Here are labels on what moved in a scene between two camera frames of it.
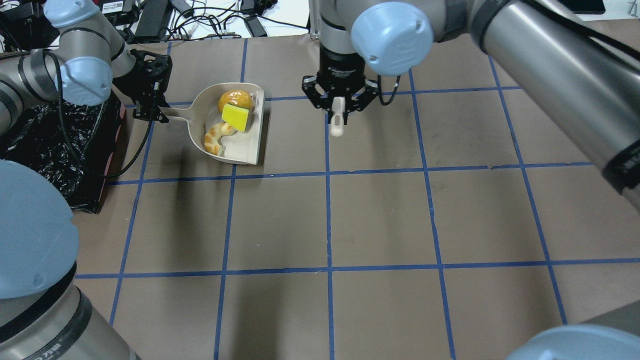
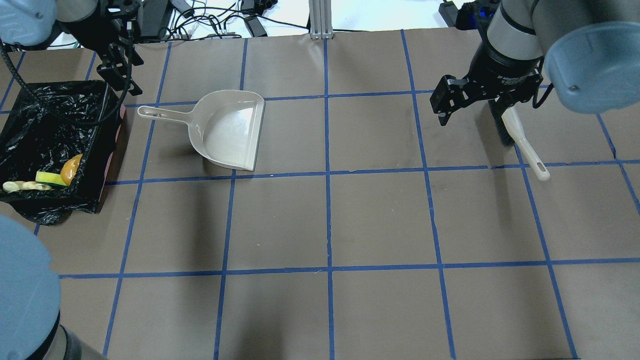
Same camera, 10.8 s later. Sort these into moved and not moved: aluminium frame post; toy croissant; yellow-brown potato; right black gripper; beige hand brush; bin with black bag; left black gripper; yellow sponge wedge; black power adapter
Moved: yellow-brown potato; beige hand brush; left black gripper; yellow sponge wedge; right black gripper; toy croissant
Not moved: bin with black bag; black power adapter; aluminium frame post
